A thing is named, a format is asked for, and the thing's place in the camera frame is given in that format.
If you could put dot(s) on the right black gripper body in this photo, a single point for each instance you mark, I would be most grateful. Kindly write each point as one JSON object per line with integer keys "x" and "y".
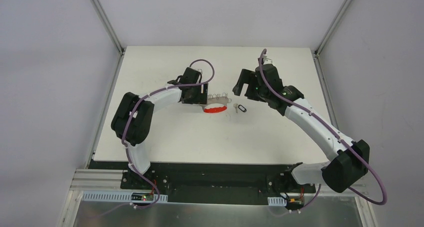
{"x": 248, "y": 85}

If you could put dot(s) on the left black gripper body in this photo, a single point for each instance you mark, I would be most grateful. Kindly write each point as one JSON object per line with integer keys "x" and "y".
{"x": 201, "y": 95}

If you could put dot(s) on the silver key with black tag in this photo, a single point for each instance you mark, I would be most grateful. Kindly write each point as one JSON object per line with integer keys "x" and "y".
{"x": 239, "y": 108}

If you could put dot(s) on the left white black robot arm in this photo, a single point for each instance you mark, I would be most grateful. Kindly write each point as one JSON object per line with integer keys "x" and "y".
{"x": 133, "y": 117}

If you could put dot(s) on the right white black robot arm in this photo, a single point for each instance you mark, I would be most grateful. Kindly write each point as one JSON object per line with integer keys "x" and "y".
{"x": 345, "y": 156}

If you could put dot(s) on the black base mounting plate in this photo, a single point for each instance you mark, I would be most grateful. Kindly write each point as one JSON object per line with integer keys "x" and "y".
{"x": 228, "y": 184}

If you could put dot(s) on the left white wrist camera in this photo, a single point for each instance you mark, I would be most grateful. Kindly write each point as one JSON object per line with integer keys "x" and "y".
{"x": 197, "y": 69}

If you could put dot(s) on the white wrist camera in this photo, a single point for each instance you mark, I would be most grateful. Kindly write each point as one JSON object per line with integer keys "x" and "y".
{"x": 197, "y": 69}
{"x": 266, "y": 60}

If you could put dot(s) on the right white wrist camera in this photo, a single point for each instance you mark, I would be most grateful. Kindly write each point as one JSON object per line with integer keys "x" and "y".
{"x": 266, "y": 60}

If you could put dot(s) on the right white cable duct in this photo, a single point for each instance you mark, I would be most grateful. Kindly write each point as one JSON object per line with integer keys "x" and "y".
{"x": 277, "y": 201}

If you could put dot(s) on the white cable duct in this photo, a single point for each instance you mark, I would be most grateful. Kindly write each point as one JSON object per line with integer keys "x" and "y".
{"x": 277, "y": 201}
{"x": 123, "y": 197}

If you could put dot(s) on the left white cable duct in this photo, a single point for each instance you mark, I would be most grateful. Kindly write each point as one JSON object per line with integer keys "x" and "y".
{"x": 123, "y": 197}

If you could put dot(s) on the right aluminium frame post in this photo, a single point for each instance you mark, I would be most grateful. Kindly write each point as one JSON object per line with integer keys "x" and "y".
{"x": 333, "y": 26}

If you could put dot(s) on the aluminium frame post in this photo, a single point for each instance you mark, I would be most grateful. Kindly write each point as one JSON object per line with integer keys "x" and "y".
{"x": 102, "y": 15}
{"x": 333, "y": 26}

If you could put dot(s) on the left aluminium frame post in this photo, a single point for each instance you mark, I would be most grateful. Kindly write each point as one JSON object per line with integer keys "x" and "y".
{"x": 102, "y": 15}

